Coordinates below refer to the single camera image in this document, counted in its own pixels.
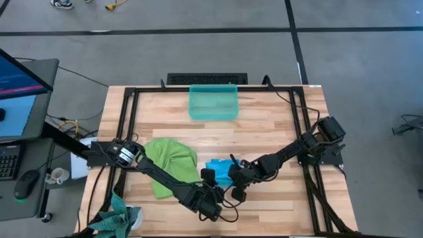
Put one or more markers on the black caster wheel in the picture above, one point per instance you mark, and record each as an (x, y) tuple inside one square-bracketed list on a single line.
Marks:
[(47, 217)]

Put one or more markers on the blue-screen desk monitor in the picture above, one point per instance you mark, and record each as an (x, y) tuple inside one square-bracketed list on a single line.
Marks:
[(16, 79)]

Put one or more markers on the black computer mouse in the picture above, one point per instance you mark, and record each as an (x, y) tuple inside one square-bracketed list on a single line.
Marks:
[(25, 185)]

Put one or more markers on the white mug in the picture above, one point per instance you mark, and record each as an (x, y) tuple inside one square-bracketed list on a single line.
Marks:
[(59, 174)]

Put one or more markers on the black metal table frame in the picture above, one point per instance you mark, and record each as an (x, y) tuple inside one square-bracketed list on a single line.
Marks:
[(165, 89)]

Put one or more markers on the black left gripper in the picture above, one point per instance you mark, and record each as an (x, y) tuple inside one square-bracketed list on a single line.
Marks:
[(208, 201)]

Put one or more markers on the green microfiber towel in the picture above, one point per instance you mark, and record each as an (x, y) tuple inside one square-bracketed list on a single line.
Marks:
[(172, 155)]

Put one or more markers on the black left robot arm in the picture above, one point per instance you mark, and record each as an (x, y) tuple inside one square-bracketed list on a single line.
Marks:
[(158, 175)]

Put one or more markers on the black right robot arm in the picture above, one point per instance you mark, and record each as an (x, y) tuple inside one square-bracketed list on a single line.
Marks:
[(291, 152)]

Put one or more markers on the black floor stand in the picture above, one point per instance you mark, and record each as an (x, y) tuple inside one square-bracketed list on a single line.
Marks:
[(408, 127)]

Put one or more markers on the grey computer cart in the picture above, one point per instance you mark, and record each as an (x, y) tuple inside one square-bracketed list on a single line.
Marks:
[(46, 112)]

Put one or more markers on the white bin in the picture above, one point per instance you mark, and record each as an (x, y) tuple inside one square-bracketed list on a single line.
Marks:
[(77, 165)]

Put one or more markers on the black keyboard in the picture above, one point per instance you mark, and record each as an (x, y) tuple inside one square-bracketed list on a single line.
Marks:
[(8, 162)]

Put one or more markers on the person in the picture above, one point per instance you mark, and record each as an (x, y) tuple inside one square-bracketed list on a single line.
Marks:
[(61, 4)]

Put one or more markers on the white round container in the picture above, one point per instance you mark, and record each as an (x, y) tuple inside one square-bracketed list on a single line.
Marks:
[(138, 218)]

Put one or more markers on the black floor vent grate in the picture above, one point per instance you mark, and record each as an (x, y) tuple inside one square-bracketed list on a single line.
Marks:
[(205, 79)]

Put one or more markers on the teal translucent plastic basket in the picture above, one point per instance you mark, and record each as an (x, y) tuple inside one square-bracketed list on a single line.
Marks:
[(198, 99)]

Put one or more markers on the blue microfiber towel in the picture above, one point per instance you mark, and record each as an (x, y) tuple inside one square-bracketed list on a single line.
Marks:
[(221, 168)]

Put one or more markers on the dark green cloth pile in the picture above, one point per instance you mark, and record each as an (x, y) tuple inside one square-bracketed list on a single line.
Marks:
[(115, 221)]

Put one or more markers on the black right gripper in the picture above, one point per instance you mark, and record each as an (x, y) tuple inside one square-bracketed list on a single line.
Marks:
[(248, 173)]

